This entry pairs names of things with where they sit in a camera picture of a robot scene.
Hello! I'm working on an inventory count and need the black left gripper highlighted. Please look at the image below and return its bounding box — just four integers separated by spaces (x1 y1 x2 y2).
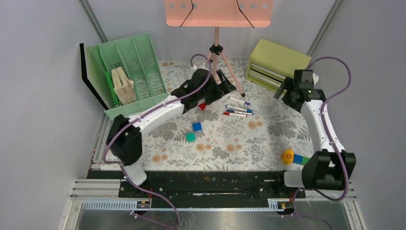
198 70 236 104

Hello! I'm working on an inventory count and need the purple 52-storey treehouse book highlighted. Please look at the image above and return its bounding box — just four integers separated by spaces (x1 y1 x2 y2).
112 69 129 105

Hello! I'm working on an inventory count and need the green plastic folder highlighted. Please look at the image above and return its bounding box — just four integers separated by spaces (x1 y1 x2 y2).
97 45 120 107

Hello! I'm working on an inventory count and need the white sketch pad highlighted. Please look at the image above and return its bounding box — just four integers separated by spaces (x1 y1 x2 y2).
79 43 113 110

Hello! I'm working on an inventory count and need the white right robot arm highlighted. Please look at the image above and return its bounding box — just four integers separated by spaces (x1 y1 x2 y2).
274 69 356 197

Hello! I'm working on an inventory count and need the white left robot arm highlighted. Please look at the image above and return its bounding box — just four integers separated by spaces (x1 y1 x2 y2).
106 69 236 197

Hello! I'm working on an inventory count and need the red and black stamp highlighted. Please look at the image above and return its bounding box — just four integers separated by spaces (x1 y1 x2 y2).
198 103 206 111

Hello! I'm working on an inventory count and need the dark blue whiteboard marker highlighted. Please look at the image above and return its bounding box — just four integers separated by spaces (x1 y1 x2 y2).
226 109 253 115

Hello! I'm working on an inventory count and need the yellow-green drawer cabinet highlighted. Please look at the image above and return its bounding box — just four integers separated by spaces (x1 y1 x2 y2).
245 38 311 92

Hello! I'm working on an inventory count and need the red whiteboard marker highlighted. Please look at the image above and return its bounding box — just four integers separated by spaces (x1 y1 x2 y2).
223 112 247 117

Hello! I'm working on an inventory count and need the blue cap whiteboard marker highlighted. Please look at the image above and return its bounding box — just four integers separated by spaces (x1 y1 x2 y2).
229 97 251 106

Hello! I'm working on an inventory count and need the blue stamp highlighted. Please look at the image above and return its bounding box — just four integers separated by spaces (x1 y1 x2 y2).
192 122 203 133

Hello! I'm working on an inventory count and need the floral table mat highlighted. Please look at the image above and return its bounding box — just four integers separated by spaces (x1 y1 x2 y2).
139 60 314 171

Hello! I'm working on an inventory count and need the teal stamp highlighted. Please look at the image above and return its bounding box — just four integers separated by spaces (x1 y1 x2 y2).
185 132 196 143

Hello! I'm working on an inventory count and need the yellow blue green toy block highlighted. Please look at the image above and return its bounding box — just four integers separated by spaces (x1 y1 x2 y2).
281 149 310 166

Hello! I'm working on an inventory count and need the pink music stand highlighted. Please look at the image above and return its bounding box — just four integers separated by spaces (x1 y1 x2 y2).
164 0 274 97

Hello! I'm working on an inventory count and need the green plastic file organizer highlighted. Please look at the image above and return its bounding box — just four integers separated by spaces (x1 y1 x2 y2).
99 33 168 120

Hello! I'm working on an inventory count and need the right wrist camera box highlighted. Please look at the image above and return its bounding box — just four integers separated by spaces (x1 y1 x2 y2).
313 73 319 85

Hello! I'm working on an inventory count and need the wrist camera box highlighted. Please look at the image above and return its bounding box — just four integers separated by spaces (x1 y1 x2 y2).
313 73 319 85
191 62 208 71

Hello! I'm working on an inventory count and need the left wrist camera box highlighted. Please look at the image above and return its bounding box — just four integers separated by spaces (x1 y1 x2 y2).
191 62 208 71

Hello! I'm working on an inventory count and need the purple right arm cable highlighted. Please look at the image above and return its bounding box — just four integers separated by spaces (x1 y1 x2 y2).
290 56 353 230

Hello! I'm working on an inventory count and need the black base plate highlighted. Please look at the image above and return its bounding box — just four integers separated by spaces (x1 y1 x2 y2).
87 169 308 209

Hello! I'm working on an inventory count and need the grey cable duct rail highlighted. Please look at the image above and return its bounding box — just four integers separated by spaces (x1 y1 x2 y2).
81 199 286 212

